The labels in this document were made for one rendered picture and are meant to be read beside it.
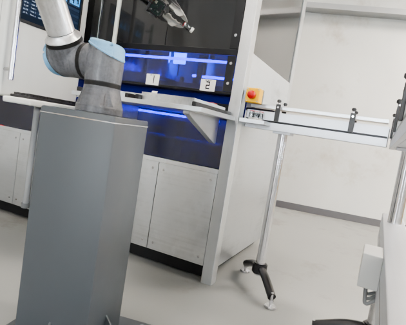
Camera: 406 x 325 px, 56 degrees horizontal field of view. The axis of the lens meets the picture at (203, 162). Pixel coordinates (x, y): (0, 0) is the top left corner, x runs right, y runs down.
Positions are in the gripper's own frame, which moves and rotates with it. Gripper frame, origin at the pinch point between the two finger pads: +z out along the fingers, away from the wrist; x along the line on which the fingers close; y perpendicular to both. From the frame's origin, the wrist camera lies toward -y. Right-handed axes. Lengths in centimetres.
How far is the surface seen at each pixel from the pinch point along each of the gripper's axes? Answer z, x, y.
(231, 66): 31.4, -11.7, -32.3
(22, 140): -40, -146, -47
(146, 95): 5.5, -35.1, 2.4
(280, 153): 78, -26, -16
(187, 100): 20.1, -21.7, 9.0
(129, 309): 50, -90, 61
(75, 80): -31, -82, -45
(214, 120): 40, -33, -14
